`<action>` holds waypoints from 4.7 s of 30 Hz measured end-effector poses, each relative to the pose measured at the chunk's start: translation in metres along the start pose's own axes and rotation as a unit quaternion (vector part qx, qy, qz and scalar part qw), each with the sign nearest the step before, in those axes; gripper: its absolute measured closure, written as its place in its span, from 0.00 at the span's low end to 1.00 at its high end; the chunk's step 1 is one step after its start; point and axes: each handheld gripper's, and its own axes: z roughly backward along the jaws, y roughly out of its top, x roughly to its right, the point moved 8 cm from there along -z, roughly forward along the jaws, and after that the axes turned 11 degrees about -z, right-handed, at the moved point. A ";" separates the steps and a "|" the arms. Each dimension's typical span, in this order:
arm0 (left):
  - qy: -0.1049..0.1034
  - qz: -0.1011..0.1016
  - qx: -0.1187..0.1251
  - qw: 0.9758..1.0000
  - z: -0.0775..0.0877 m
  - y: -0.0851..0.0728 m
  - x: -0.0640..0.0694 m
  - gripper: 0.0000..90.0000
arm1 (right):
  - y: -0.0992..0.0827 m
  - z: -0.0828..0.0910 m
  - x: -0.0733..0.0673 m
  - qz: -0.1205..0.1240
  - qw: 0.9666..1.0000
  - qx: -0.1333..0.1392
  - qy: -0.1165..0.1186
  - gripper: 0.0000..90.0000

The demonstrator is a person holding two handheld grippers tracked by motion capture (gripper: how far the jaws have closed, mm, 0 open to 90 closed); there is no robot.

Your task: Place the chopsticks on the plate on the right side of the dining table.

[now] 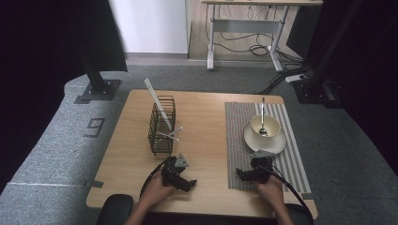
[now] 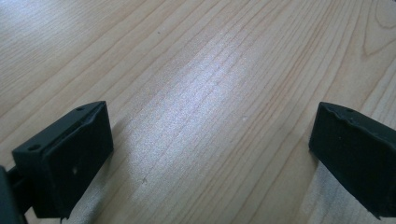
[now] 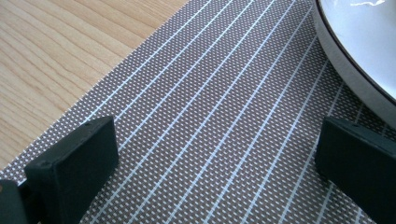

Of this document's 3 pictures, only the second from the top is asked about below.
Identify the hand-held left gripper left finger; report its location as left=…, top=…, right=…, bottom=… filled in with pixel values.
left=11, top=100, right=115, bottom=220

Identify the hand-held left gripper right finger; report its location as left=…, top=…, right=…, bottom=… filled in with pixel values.
left=308, top=101, right=396, bottom=220

